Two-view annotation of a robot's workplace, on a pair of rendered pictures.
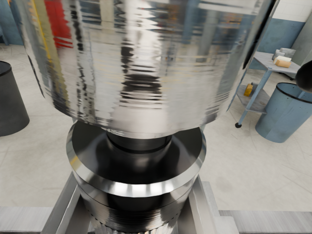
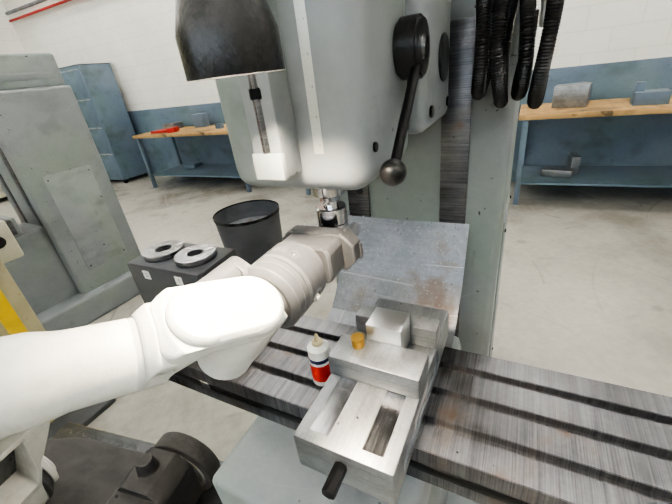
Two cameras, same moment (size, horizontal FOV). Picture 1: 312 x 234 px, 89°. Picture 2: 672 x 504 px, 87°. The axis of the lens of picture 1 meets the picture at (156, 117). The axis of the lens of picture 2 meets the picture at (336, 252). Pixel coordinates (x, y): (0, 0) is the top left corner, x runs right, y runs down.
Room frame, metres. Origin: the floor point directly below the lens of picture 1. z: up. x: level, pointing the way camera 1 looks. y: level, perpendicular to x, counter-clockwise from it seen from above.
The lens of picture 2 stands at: (-0.37, -0.29, 1.44)
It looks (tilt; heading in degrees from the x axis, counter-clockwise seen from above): 27 degrees down; 36
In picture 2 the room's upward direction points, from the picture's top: 7 degrees counter-clockwise
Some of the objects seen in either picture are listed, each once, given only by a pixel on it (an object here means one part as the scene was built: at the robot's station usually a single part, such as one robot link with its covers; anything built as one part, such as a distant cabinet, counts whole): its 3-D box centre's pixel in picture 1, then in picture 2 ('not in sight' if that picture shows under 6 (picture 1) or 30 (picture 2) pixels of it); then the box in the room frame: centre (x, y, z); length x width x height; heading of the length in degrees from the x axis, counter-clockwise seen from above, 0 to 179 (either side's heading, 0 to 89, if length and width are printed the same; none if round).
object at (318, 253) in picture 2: not in sight; (304, 264); (-0.05, -0.01, 1.21); 0.13 x 0.12 x 0.10; 96
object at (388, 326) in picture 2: not in sight; (388, 332); (0.05, -0.08, 1.03); 0.06 x 0.05 x 0.06; 96
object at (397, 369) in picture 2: not in sight; (377, 363); (0.00, -0.08, 1.01); 0.15 x 0.06 x 0.04; 96
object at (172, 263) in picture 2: not in sight; (192, 287); (0.01, 0.42, 1.02); 0.22 x 0.12 x 0.20; 98
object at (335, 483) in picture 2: not in sight; (334, 479); (-0.17, -0.10, 0.97); 0.04 x 0.02 x 0.02; 6
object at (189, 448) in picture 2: not in sight; (186, 461); (-0.14, 0.50, 0.50); 0.20 x 0.05 x 0.20; 106
